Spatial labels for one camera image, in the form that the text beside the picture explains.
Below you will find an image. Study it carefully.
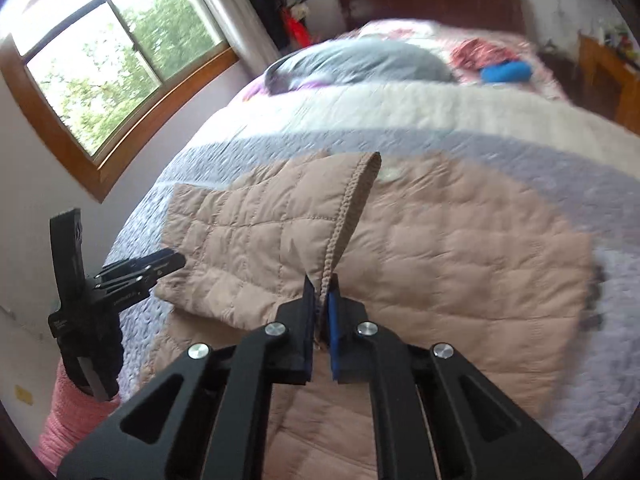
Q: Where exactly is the beige quilted jacket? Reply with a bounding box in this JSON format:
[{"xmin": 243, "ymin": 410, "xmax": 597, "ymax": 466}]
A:
[{"xmin": 135, "ymin": 151, "xmax": 596, "ymax": 480}]

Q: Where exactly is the pale window curtain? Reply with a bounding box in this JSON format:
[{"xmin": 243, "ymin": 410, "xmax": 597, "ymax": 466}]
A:
[{"xmin": 177, "ymin": 0, "xmax": 281, "ymax": 68}]

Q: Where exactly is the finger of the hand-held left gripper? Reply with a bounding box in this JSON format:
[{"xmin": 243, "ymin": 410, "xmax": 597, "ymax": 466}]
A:
[
  {"xmin": 94, "ymin": 276, "xmax": 153, "ymax": 311},
  {"xmin": 95, "ymin": 251, "xmax": 187, "ymax": 281}
]

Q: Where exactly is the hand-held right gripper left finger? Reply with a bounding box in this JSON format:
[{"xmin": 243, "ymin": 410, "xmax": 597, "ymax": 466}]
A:
[{"xmin": 57, "ymin": 274, "xmax": 321, "ymax": 480}]

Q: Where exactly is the grey floral quilted bedspread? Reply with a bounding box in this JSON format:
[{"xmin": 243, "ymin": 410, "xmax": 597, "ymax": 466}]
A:
[{"xmin": 102, "ymin": 80, "xmax": 640, "ymax": 461}]

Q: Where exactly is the person's left hand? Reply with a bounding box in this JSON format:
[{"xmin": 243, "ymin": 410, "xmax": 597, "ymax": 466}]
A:
[{"xmin": 82, "ymin": 305, "xmax": 125, "ymax": 386}]

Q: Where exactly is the coat rack with clothes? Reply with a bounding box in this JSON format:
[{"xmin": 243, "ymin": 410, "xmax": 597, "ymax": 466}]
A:
[{"xmin": 247, "ymin": 0, "xmax": 316, "ymax": 51}]

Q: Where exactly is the blue cloth roll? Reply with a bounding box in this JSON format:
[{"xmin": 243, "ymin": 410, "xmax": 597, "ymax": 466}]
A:
[{"xmin": 481, "ymin": 60, "xmax": 535, "ymax": 85}]

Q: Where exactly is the large wooden frame window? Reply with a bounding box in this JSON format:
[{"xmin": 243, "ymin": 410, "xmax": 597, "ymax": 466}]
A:
[{"xmin": 0, "ymin": 0, "xmax": 241, "ymax": 203}]

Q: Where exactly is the wooden side cabinet with clutter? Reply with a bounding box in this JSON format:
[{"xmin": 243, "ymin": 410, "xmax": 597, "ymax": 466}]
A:
[{"xmin": 577, "ymin": 30, "xmax": 640, "ymax": 136}]

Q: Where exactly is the person's left forearm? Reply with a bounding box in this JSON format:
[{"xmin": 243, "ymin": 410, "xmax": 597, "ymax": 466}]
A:
[{"xmin": 35, "ymin": 360, "xmax": 126, "ymax": 476}]

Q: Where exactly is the red patterned cloth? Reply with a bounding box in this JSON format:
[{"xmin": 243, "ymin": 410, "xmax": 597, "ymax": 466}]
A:
[{"xmin": 450, "ymin": 39, "xmax": 516, "ymax": 83}]

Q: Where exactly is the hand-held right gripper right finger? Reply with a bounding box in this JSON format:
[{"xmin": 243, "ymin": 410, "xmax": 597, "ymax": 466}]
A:
[{"xmin": 323, "ymin": 273, "xmax": 585, "ymax": 480}]

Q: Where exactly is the grey pillow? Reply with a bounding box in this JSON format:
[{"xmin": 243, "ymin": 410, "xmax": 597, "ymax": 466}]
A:
[{"xmin": 264, "ymin": 39, "xmax": 458, "ymax": 95}]

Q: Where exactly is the dark wooden headboard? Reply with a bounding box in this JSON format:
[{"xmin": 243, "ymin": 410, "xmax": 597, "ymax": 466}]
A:
[{"xmin": 336, "ymin": 0, "xmax": 528, "ymax": 36}]

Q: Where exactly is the red bag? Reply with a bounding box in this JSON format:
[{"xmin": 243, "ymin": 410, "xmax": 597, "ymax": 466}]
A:
[{"xmin": 284, "ymin": 10, "xmax": 311, "ymax": 47}]

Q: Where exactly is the pink floral bed sheet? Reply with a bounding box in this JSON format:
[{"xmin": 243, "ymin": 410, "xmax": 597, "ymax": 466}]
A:
[{"xmin": 345, "ymin": 19, "xmax": 566, "ymax": 101}]

